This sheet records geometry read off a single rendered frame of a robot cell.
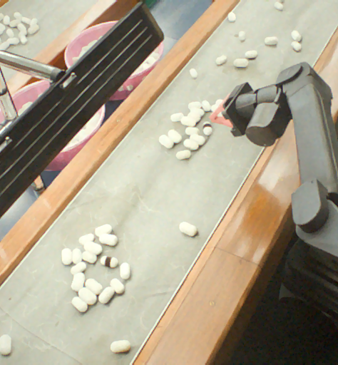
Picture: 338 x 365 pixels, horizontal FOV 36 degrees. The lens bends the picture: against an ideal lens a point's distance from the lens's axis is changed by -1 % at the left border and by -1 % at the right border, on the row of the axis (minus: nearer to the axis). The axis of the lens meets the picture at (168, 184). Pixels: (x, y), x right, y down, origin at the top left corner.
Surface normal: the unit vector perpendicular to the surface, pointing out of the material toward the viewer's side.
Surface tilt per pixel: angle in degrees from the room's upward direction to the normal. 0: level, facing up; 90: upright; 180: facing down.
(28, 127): 58
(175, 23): 0
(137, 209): 0
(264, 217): 0
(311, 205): 45
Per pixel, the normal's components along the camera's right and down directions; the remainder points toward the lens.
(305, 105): -0.69, -0.58
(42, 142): 0.69, -0.05
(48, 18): -0.07, -0.64
